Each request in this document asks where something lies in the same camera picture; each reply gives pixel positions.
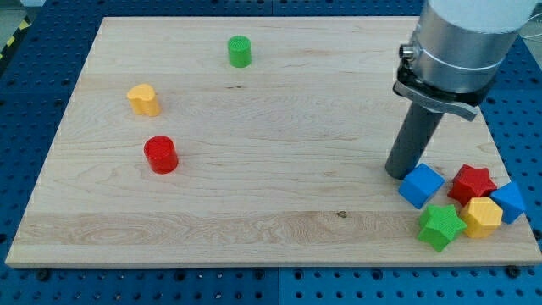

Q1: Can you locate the yellow hexagon block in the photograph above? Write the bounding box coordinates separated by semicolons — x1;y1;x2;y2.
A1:
459;197;503;239

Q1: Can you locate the blue cube block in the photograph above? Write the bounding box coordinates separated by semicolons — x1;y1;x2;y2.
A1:
398;164;445;209

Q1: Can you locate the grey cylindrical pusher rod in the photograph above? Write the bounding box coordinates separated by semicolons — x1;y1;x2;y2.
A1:
384;103;444;180

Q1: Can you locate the green star block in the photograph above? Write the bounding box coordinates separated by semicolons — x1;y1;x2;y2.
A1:
417;204;467;252

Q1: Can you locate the wooden board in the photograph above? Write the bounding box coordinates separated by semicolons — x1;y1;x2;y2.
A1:
6;17;541;269

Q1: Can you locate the blue pentagon block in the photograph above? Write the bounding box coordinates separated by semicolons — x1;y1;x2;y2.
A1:
489;181;526;225

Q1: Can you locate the green cylinder block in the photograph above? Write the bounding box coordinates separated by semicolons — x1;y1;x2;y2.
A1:
228;36;252;68

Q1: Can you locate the yellow heart block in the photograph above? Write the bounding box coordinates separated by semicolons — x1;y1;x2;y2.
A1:
126;83;162;117

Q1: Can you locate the red cylinder block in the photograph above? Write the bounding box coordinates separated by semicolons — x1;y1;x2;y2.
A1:
143;136;179;175

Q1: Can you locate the red star block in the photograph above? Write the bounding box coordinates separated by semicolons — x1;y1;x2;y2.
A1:
447;164;497;206

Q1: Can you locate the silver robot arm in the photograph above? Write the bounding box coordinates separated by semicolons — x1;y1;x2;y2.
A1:
393;0;537;121

